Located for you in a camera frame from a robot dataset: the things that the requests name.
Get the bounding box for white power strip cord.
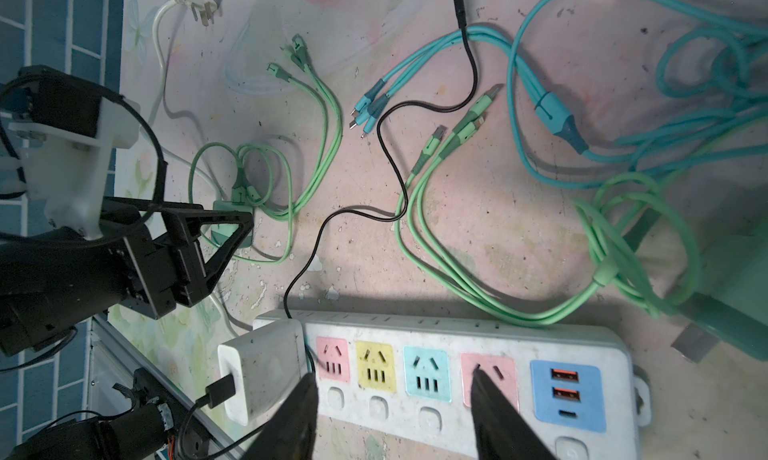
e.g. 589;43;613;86
146;0;253;332

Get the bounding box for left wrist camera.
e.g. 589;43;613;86
8;66;140;240

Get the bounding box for black charger cable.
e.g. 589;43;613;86
173;0;479;460

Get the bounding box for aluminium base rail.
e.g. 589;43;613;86
85;316;232;457

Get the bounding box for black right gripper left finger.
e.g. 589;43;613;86
241;373;318;460

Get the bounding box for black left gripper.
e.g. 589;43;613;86
1;197;253;355

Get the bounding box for white multicolour power strip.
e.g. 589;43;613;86
292;310;641;459

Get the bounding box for light green multi-head cable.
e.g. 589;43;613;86
188;34;344;265

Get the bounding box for white cube charger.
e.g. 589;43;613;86
217;319;308;426

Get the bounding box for teal multi-head cable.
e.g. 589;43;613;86
349;0;768;191

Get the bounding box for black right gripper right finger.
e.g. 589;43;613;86
470;367;555;460

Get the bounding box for light green charger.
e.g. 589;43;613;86
209;200;256;248
672;219;767;363

